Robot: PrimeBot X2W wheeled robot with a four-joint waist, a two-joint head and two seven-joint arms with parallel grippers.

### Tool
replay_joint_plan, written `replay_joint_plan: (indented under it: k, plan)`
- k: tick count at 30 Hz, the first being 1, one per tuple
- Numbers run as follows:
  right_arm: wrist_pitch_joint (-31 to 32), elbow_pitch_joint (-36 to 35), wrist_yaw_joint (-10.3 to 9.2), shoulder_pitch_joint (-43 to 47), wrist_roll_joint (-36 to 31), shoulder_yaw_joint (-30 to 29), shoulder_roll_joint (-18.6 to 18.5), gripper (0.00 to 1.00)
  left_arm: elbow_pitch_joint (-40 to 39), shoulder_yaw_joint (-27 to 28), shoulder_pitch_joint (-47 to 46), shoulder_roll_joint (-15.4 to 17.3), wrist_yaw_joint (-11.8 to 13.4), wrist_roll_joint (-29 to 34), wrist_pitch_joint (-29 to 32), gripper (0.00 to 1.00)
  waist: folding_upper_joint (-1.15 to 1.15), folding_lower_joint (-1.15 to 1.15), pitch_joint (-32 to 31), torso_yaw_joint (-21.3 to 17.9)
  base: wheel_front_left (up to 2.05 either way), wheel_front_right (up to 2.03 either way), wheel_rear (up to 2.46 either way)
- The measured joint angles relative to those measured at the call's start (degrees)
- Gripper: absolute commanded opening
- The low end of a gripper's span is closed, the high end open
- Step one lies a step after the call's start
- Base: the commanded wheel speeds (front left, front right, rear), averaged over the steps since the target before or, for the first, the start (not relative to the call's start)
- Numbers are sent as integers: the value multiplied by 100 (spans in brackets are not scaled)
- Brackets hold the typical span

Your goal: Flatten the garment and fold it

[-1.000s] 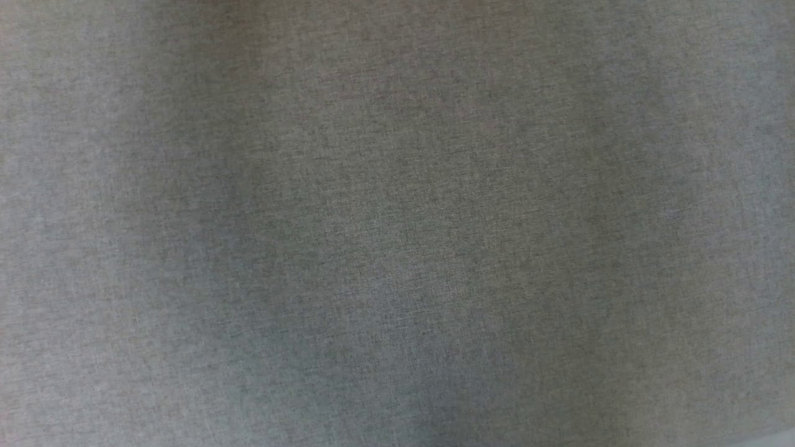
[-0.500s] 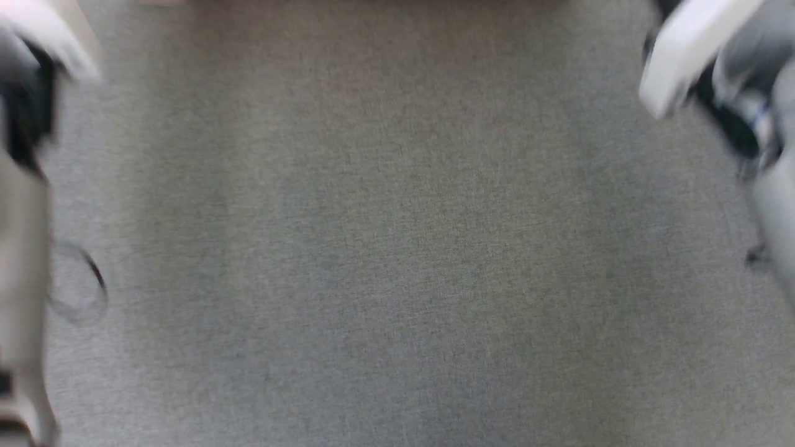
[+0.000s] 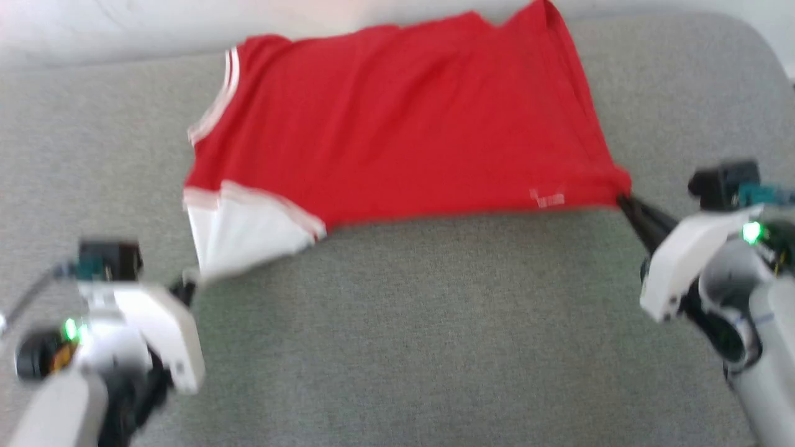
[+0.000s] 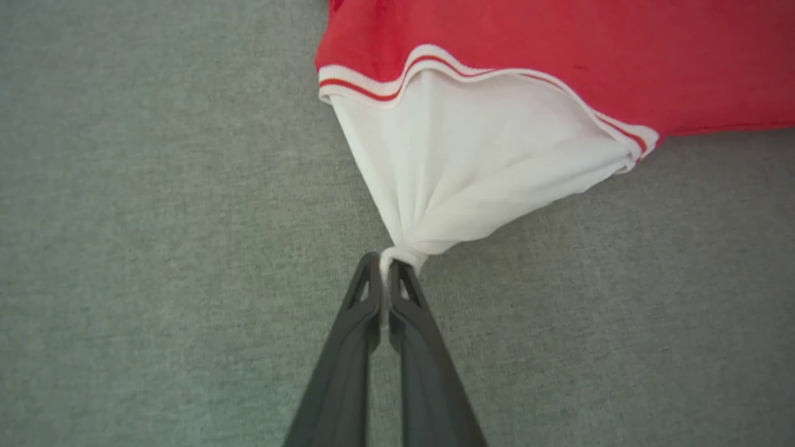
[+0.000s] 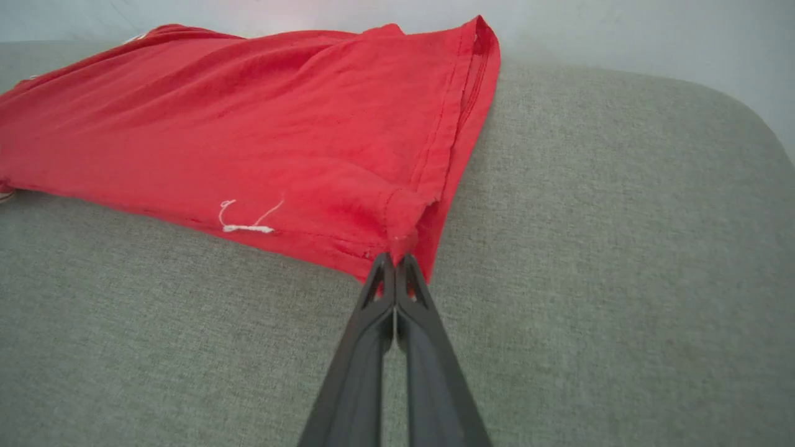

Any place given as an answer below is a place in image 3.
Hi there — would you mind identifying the left arm cable teal plug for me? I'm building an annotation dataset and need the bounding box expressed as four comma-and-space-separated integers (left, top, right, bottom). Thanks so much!
0, 260, 105, 336

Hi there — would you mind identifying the red and white shirt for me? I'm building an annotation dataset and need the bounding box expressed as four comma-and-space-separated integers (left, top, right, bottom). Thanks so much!
182, 0, 633, 285

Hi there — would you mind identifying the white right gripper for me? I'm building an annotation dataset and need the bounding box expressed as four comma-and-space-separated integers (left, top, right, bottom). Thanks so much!
618, 194, 765, 323

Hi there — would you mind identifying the right arm cable teal plug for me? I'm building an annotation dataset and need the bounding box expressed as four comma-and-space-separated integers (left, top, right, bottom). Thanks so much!
738, 183, 795, 207

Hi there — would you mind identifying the grey-green fabric sofa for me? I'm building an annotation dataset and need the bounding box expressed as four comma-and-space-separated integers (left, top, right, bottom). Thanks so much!
0, 12, 795, 447

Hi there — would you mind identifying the arm cable teal plug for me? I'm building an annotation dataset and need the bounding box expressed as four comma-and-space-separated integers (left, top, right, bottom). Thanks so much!
738, 183, 795, 207
0, 260, 105, 336

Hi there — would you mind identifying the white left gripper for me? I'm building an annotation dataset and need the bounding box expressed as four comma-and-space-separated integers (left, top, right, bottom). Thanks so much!
81, 273, 206, 395

